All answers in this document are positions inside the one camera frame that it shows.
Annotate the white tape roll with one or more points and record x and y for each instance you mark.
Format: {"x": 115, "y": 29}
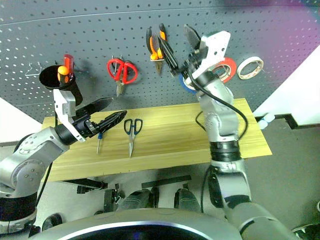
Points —
{"x": 258, "y": 61}

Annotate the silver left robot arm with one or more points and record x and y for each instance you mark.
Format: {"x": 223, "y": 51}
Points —
{"x": 25, "y": 155}

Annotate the grey rounded robot chest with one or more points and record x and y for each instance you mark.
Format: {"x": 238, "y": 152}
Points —
{"x": 125, "y": 220}

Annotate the red tape roll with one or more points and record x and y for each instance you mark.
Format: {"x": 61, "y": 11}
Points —
{"x": 231, "y": 65}

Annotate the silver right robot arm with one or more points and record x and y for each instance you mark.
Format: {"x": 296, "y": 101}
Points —
{"x": 220, "y": 112}

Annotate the blue tape roll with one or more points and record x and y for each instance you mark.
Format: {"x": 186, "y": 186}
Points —
{"x": 183, "y": 86}

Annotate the black plastic cup holder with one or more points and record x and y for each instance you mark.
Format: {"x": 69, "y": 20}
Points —
{"x": 50, "y": 77}

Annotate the dark grey rounded shell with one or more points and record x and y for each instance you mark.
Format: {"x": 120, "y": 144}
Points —
{"x": 187, "y": 200}
{"x": 137, "y": 200}

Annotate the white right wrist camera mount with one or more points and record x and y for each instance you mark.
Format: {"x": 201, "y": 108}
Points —
{"x": 217, "y": 47}

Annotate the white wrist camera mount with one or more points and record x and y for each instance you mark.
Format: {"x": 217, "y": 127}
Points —
{"x": 217, "y": 47}
{"x": 60, "y": 105}

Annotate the black and blue scissors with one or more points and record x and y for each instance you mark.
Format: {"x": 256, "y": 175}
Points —
{"x": 131, "y": 147}

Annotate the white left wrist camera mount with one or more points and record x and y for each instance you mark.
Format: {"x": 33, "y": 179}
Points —
{"x": 60, "y": 105}

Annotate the orange and black pliers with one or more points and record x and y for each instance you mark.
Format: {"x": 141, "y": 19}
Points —
{"x": 151, "y": 50}

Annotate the black metal frame bar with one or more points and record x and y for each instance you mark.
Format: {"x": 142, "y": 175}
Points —
{"x": 170, "y": 181}

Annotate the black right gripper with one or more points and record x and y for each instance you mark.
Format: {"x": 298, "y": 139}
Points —
{"x": 192, "y": 62}

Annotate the orange and black screwdriver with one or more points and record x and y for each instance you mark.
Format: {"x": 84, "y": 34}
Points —
{"x": 62, "y": 71}

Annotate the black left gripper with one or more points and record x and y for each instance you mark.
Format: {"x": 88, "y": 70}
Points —
{"x": 83, "y": 125}

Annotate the small white round caps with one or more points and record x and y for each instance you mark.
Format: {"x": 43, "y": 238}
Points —
{"x": 266, "y": 121}

